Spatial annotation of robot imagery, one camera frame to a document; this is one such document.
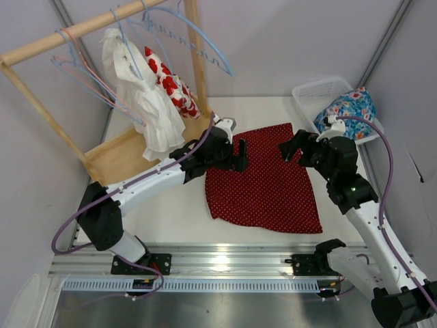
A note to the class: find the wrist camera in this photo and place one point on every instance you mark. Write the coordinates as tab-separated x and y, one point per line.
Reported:
225	124
335	128

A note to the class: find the red polka dot skirt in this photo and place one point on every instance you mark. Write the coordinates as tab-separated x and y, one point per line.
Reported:
270	193

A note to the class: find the blue hanger holding dress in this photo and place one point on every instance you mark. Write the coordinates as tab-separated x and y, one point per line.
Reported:
125	41

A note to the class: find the red white floral garment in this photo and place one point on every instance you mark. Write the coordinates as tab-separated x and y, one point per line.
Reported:
176	89

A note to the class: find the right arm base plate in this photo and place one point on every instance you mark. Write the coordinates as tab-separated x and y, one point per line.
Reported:
303	265

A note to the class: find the aluminium mounting rail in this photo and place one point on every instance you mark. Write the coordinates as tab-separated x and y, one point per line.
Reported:
192	261

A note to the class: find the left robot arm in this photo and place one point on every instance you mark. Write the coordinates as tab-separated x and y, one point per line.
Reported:
103	208

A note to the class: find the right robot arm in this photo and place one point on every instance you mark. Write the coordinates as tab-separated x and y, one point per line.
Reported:
399	292

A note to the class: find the wooden clothes rack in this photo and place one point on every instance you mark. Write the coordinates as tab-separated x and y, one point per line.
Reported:
119	158

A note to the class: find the white hanging dress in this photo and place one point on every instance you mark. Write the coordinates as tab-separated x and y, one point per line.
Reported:
156	118

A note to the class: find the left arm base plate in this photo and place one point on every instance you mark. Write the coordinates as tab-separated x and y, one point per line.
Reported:
159	262

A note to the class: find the blue floral garment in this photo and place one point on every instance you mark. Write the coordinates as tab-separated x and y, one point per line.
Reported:
357	103

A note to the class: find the white plastic basket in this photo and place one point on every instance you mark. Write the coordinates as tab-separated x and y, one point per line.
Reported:
312	98

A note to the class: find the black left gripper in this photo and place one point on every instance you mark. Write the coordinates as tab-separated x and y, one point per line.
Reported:
237	159

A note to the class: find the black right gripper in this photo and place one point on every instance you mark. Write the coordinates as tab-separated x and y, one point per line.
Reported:
301	146

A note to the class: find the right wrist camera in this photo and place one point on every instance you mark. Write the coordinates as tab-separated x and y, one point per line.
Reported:
335	128

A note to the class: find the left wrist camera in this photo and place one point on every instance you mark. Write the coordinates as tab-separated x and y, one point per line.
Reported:
225	124

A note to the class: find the white slotted cable duct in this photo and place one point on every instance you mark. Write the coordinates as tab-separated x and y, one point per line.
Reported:
198	285

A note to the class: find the wide blue plastic hanger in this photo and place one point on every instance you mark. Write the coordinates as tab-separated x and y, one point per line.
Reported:
206	50

